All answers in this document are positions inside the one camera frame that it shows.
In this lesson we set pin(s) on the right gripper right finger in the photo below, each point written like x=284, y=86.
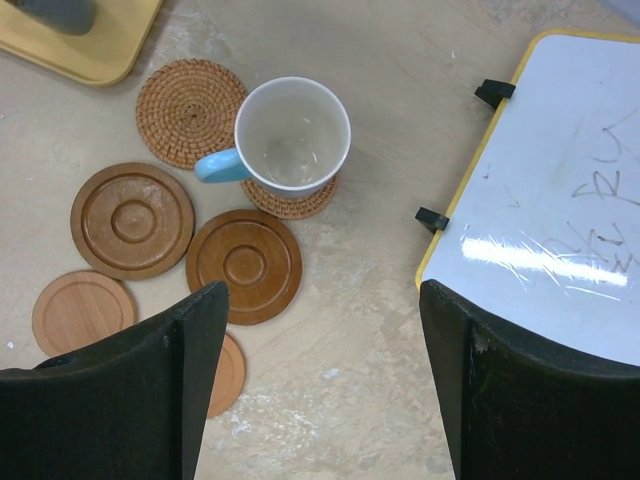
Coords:
x=516, y=405

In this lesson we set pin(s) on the blue grey mug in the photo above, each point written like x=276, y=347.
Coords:
x=72, y=17

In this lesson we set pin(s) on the plain orange wooden coaster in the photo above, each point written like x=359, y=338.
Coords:
x=80, y=308

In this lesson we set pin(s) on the yellow plastic tray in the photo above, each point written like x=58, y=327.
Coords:
x=99, y=58

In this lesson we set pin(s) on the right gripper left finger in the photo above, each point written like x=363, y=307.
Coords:
x=130, y=406

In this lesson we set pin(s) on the woven rattan coaster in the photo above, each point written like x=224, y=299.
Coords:
x=187, y=110
x=290, y=208

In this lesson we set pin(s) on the dark ringed wooden coaster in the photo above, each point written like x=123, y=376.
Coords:
x=132, y=221

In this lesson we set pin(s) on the light blue mug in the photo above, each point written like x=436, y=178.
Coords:
x=291, y=135

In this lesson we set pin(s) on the small whiteboard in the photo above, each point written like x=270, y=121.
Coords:
x=543, y=229

